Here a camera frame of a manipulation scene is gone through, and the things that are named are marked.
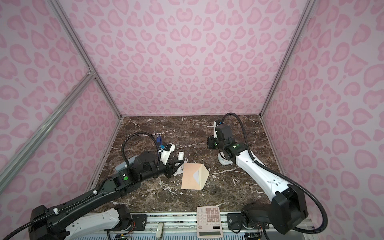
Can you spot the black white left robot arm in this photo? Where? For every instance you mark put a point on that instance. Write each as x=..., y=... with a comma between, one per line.
x=73, y=219

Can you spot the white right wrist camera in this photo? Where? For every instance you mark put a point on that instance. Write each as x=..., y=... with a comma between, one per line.
x=215, y=124

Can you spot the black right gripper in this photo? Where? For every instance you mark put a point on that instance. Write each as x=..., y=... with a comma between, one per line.
x=210, y=142

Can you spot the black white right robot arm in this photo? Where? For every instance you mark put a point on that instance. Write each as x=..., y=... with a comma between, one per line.
x=288, y=204

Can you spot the diagonal aluminium frame bar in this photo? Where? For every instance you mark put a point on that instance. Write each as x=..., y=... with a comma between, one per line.
x=24, y=153

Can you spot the pink white calculator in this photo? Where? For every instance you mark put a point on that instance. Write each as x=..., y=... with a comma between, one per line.
x=209, y=225

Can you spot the white glue stick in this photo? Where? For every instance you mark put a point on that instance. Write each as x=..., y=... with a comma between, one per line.
x=181, y=156

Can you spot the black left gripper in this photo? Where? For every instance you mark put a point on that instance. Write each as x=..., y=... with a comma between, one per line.
x=171, y=168

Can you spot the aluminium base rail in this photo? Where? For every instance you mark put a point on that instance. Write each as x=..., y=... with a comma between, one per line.
x=177, y=226

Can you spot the small white alarm clock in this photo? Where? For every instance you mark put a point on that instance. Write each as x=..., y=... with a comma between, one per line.
x=223, y=161

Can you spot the peach pink envelope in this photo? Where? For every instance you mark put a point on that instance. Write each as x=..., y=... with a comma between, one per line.
x=188, y=182

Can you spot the white clip on rail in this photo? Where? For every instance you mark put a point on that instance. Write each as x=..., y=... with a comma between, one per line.
x=160, y=230

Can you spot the white letter paper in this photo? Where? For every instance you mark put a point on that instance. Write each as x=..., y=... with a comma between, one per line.
x=196, y=177

